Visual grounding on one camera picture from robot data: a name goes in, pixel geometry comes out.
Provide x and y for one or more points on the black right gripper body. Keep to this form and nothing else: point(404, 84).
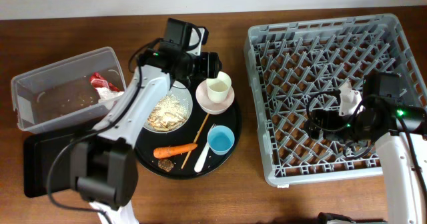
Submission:
point(335, 124)

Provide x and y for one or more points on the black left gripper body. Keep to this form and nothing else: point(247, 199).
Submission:
point(203, 66)

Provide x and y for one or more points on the cream cup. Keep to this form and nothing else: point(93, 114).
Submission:
point(219, 87)

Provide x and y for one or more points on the pink bowl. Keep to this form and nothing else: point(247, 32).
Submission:
point(209, 106)

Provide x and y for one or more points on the blue cup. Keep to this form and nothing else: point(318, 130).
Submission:
point(220, 139)

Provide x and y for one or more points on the white tissue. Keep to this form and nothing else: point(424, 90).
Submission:
point(106, 94)

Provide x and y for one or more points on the red snack wrapper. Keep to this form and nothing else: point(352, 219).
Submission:
point(97, 81)

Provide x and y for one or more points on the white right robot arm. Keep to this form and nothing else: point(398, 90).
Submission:
point(376, 118)

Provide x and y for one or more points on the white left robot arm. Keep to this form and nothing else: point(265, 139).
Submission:
point(103, 168)

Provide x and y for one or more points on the grey dishwasher rack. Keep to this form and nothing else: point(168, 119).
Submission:
point(292, 67)

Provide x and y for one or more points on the clear plastic waste bin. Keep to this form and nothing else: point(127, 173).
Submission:
point(61, 94)

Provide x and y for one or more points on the wooden chopstick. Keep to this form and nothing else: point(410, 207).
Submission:
point(195, 139)

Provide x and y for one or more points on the grey plate with food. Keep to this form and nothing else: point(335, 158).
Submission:
point(172, 111)

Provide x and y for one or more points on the round black tray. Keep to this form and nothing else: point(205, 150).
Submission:
point(148, 141)

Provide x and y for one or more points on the orange carrot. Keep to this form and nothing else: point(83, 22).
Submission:
point(165, 152)

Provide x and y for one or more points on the white plastic fork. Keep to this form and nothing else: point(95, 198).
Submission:
point(201, 160)

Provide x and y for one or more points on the brown cookie piece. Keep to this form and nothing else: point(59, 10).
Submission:
point(165, 164)

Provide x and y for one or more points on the black square bin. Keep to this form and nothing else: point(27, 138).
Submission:
point(39, 152)

